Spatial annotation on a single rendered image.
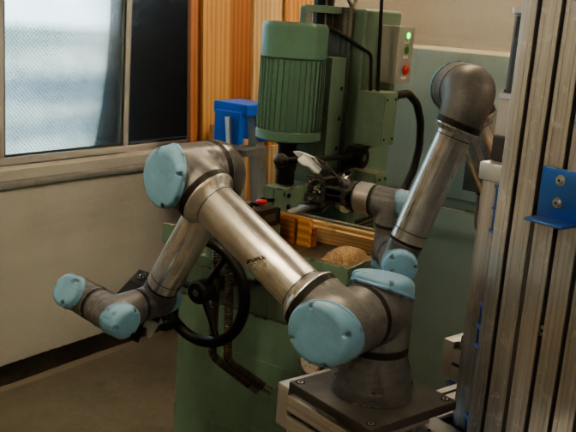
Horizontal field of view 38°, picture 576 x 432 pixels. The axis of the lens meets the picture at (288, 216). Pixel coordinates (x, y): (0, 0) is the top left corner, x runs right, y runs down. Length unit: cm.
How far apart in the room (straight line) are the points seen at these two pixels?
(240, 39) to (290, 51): 173
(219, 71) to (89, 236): 91
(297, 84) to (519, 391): 103
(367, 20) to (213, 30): 145
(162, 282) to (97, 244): 179
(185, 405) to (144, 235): 144
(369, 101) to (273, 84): 30
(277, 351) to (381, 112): 70
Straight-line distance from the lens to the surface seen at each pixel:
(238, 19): 391
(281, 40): 220
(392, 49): 244
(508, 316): 153
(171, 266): 182
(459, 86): 179
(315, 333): 139
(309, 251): 218
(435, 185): 179
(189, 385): 247
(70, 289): 186
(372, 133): 236
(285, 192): 227
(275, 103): 221
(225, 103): 317
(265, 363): 227
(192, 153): 157
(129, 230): 373
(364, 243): 221
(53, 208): 343
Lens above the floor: 149
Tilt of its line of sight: 13 degrees down
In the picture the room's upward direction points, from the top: 4 degrees clockwise
